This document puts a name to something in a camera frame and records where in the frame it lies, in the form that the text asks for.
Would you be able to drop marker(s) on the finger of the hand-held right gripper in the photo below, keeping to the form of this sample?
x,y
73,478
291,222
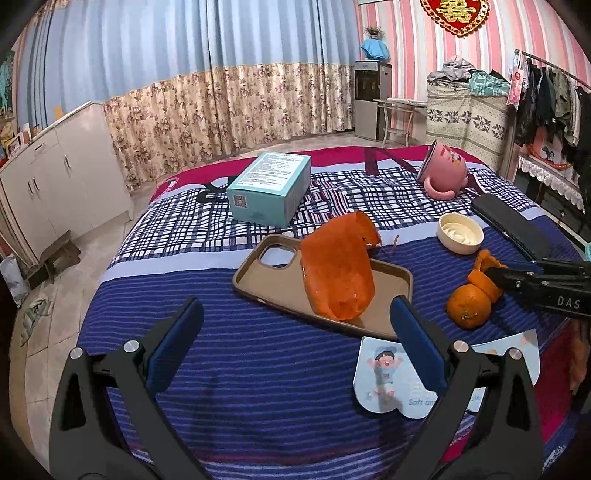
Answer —
x,y
508,280
554,267

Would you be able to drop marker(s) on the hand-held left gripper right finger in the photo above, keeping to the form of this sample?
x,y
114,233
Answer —
x,y
418,346

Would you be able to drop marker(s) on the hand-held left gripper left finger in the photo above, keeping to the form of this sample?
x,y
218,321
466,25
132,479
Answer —
x,y
175,346

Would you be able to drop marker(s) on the orange peel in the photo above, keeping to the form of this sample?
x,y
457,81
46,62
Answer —
x,y
485,286

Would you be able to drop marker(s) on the white cartoon paper card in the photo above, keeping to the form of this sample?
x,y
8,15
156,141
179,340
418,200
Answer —
x,y
378,369

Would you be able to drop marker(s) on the orange fruit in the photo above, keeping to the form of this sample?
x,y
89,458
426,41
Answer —
x,y
466,307

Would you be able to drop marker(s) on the white round bowl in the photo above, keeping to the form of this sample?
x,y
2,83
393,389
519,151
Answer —
x,y
459,230

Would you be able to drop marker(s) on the orange plastic bag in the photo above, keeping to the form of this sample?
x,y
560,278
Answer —
x,y
337,267

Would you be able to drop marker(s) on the black flat case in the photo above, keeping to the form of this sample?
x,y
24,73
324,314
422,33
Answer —
x,y
517,221

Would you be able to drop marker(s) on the low dark media cabinet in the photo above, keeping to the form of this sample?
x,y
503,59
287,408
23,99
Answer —
x,y
545,198

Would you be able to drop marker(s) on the white lace cloth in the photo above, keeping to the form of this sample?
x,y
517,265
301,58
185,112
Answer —
x,y
549,177

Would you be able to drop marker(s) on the brown phone case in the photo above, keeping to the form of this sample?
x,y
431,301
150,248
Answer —
x,y
277,286

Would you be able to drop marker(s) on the red curved ornament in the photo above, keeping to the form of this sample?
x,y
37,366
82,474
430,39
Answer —
x,y
532,150

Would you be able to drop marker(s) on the pink cartoon mug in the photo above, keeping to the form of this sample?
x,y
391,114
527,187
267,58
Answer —
x,y
445,166

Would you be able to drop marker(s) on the striped floor cloth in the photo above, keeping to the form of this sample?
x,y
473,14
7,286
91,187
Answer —
x,y
37,314

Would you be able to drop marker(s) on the small wooden stool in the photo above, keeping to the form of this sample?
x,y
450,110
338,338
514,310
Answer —
x,y
55,254

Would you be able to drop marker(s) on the row of hanging clothes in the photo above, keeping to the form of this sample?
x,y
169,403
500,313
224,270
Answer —
x,y
554,110

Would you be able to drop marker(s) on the cloth covered appliance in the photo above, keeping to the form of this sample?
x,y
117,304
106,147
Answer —
x,y
466,124

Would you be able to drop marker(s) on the white plastic bag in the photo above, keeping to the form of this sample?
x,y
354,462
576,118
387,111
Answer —
x,y
11,281

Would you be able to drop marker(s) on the pink hanging bag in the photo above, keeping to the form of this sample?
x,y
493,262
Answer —
x,y
517,85

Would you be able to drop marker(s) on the teal cardboard box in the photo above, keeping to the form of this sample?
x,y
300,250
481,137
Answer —
x,y
268,184

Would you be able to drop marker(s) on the teal plaid cloth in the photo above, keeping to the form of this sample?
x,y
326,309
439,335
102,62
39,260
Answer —
x,y
489,85

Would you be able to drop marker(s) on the white low cabinet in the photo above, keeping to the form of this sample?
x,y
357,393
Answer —
x,y
60,184

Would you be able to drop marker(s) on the metal clothes rack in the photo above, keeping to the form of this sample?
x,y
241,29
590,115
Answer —
x,y
554,64

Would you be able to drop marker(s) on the small metal table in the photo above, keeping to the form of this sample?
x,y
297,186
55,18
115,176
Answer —
x,y
401,102

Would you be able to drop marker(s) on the grey crumpled clothes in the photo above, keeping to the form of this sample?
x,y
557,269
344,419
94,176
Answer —
x,y
450,71

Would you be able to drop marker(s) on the grey water dispenser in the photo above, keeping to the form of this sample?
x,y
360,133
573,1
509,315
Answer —
x,y
371,101

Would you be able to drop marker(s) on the blue bottle cover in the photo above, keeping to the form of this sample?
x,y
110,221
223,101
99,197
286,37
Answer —
x,y
375,50

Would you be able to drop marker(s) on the blue and floral curtain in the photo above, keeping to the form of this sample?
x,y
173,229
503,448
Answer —
x,y
184,69

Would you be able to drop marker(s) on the small potted plant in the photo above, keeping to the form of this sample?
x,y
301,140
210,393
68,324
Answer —
x,y
374,32

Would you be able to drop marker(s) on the small photo frame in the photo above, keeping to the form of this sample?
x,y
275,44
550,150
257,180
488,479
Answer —
x,y
13,144

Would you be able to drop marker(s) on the red heart wall decoration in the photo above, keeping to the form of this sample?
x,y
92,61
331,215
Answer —
x,y
455,14

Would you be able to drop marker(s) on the green wall poster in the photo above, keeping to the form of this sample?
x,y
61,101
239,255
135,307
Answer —
x,y
5,87

